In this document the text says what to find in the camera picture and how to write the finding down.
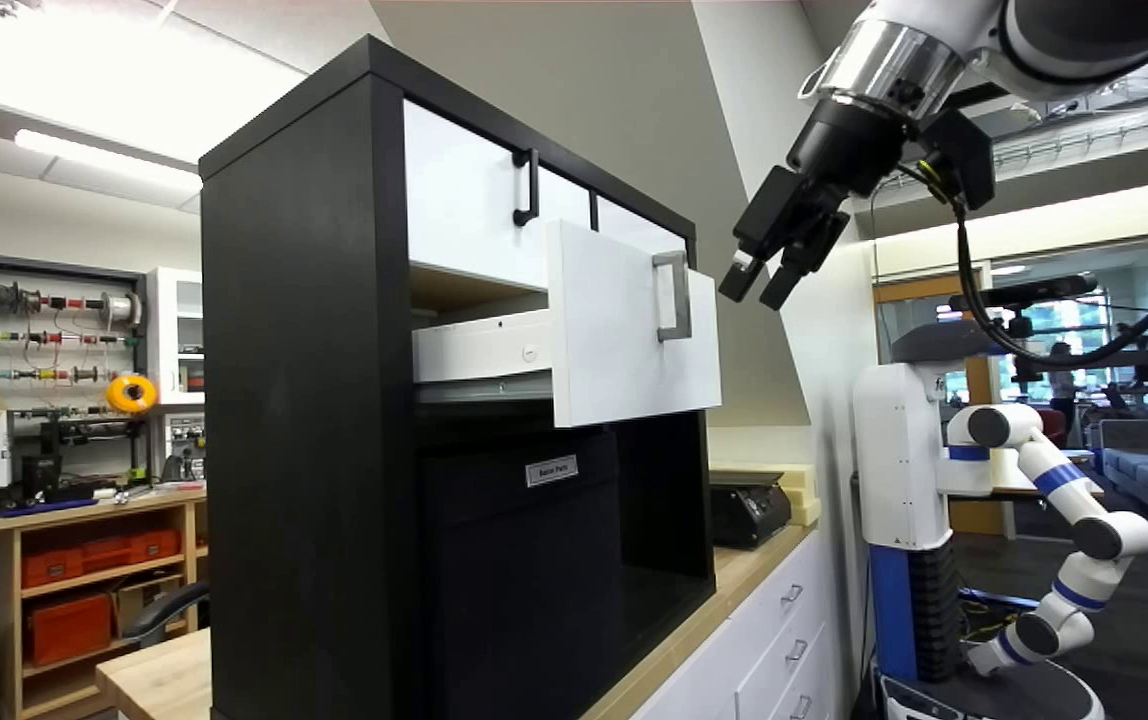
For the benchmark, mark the black and white cabinet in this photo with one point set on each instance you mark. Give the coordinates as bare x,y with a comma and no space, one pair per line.
307,400

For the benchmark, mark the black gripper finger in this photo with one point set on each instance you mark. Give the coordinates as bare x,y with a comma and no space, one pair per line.
787,280
742,277

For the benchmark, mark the white bin label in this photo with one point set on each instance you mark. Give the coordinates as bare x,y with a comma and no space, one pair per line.
550,469

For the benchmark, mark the white wall cabinet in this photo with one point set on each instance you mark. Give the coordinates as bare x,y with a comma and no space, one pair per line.
176,333

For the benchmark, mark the yellow foam block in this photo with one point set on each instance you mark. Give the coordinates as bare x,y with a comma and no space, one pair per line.
805,496

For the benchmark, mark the black bench tools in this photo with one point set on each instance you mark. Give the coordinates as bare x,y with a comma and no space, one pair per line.
57,462

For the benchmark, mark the white and blue humanoid robot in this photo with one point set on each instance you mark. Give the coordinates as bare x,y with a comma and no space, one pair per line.
898,453

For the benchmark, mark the grey storage box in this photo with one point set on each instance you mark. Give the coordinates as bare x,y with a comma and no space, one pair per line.
147,603

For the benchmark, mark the small red storage box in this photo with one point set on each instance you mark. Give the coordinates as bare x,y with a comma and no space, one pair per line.
70,629

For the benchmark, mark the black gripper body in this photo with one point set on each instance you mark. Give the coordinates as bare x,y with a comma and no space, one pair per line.
817,172

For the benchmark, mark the black fabric storage bin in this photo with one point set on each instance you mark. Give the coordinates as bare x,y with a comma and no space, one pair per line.
504,584

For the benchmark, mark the grey tool pegboard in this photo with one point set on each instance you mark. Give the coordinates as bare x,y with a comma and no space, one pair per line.
54,323

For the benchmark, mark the long red storage box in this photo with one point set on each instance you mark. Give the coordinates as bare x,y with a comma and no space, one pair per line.
93,554

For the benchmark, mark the yellow tape spool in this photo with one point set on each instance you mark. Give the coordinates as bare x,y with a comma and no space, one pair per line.
135,395

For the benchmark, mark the white counter with wooden top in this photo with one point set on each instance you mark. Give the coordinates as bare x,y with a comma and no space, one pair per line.
759,626

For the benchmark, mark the black desktop device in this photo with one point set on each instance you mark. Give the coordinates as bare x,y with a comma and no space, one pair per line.
744,511

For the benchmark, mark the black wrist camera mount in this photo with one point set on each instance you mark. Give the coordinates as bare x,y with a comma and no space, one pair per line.
963,154

